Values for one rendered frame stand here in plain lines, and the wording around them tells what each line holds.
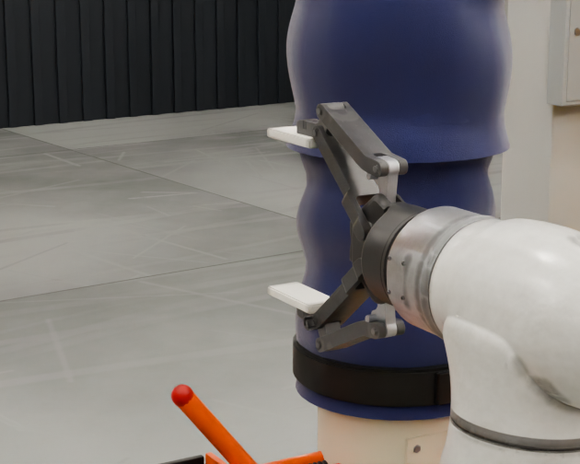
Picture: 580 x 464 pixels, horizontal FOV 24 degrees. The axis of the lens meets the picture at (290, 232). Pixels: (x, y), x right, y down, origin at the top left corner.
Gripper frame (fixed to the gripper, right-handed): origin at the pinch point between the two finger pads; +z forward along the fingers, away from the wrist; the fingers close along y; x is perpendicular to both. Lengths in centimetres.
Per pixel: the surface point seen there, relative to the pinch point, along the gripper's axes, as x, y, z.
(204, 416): 2.1, 25.4, 20.8
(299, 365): 15.0, 23.0, 23.5
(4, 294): 148, 160, 544
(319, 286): 15.9, 13.6, 20.9
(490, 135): 30.1, -2.7, 11.2
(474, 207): 28.7, 4.7, 11.5
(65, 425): 109, 160, 355
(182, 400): -0.4, 23.3, 20.8
